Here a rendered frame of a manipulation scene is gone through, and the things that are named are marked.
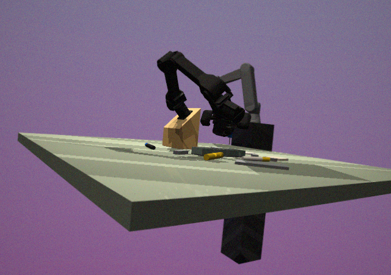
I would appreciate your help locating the keyboard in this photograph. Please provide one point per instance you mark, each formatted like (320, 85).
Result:
(229, 152)

